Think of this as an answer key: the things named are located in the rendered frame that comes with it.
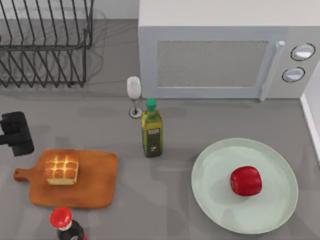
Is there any pale microwave door handle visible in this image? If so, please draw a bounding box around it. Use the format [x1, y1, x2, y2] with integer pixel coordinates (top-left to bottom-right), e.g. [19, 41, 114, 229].
[259, 40, 286, 102]

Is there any red apple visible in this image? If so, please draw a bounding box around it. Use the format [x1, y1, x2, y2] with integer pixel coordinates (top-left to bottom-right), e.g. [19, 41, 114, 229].
[229, 165, 264, 197]

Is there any pale microwave door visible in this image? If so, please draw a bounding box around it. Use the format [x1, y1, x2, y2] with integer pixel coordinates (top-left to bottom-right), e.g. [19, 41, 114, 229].
[139, 25, 289, 100]

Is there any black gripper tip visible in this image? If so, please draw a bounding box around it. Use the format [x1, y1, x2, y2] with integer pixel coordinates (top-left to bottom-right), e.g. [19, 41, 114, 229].
[0, 111, 35, 157]

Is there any large microwave knob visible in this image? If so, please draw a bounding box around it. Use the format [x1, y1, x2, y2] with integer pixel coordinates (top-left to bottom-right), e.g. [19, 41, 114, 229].
[290, 42, 317, 62]

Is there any pale microwave oven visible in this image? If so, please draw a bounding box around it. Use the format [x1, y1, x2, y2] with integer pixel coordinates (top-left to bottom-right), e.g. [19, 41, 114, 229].
[138, 0, 320, 102]

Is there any pale green plate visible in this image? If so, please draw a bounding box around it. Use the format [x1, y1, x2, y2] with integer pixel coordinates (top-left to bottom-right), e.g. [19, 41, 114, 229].
[190, 137, 299, 235]

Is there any golden bread loaf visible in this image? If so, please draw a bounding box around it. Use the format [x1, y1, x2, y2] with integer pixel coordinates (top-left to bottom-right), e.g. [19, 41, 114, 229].
[44, 154, 80, 187]

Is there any small microwave knob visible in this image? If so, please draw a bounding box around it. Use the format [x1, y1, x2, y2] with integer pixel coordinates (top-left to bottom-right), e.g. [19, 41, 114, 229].
[281, 66, 306, 83]

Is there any wooden cutting board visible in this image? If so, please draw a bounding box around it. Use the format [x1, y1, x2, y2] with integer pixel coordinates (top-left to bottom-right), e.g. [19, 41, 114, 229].
[12, 148, 119, 210]

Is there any dark bottle with red cap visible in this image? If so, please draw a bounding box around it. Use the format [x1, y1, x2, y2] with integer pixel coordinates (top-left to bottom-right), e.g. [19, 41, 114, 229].
[49, 207, 89, 240]

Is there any clear wine glass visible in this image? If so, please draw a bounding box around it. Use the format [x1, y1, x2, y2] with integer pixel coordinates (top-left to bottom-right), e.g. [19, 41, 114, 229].
[126, 75, 144, 119]

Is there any black wire dish rack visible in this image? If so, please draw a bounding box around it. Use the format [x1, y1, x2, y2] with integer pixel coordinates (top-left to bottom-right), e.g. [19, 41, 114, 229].
[0, 0, 96, 89]

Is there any green oil bottle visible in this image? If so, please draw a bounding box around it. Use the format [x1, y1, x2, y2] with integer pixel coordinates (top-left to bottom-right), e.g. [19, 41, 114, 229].
[140, 97, 164, 159]

